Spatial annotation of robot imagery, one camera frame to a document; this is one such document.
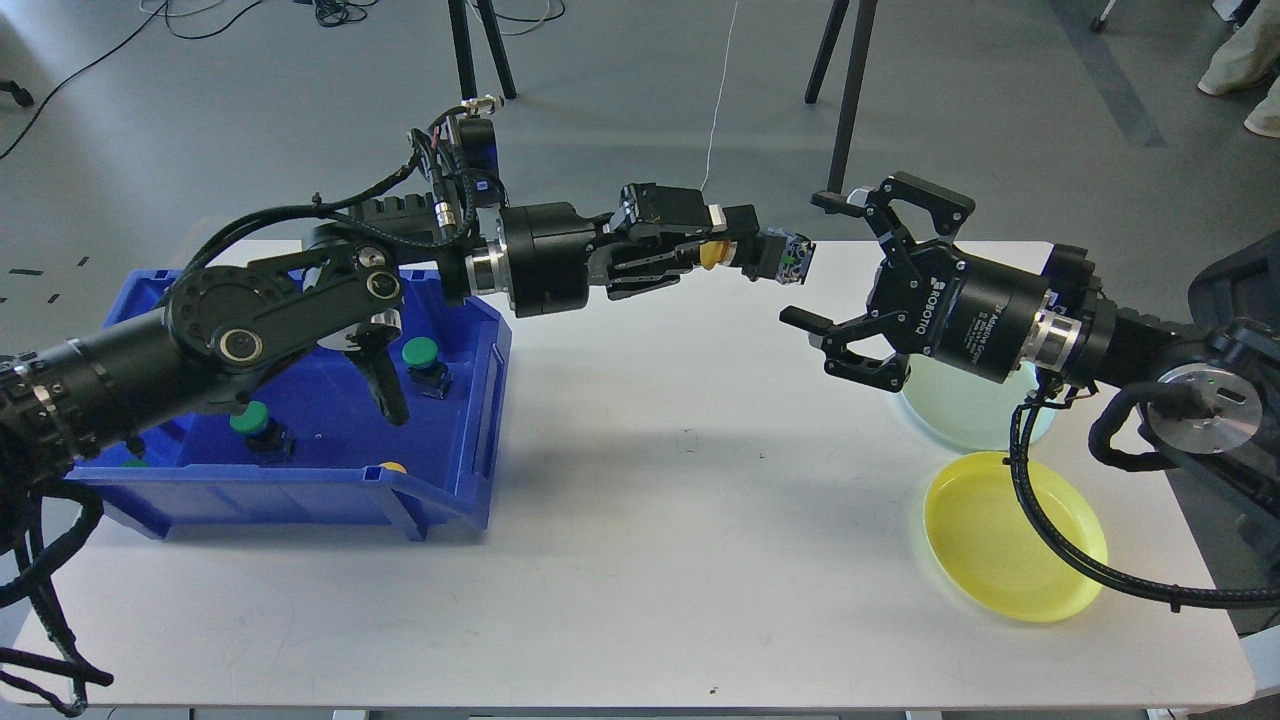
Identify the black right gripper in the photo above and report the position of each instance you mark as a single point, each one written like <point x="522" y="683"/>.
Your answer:
<point x="960" y="310"/>

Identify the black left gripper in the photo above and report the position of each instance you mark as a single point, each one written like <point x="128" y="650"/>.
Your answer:
<point x="553" y="256"/>

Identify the yellow push button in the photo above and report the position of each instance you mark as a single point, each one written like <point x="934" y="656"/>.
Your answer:
<point x="779" y="256"/>

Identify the green push button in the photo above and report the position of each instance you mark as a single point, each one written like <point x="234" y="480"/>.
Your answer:
<point x="265" y="437"/>
<point x="425" y="366"/>

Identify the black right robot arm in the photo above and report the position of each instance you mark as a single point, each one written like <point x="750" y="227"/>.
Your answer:
<point x="1184" y="394"/>

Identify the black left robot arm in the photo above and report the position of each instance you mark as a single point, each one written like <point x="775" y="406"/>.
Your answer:
<point x="270" y="289"/>

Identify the light green plate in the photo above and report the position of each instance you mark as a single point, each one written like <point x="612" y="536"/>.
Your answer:
<point x="963" y="409"/>

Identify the yellow plate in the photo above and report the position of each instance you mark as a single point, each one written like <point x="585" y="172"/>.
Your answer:
<point x="982" y="540"/>

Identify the black tripod leg right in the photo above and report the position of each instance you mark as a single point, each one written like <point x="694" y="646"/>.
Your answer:
<point x="862" y="31"/>

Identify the black tripod leg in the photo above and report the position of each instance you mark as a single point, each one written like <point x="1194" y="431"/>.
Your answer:
<point x="464" y="54"/>
<point x="862" y="31"/>

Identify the black tripod leg left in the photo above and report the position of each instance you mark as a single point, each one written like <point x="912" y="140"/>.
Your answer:
<point x="464" y="54"/>

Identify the person legs and shoes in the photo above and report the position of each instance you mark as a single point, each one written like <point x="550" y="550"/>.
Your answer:
<point x="1245" y="59"/>

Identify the blue plastic bin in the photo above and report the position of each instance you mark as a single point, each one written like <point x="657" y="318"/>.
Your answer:
<point x="202" y="475"/>

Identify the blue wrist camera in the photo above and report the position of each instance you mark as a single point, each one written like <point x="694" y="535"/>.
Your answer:
<point x="470" y="131"/>

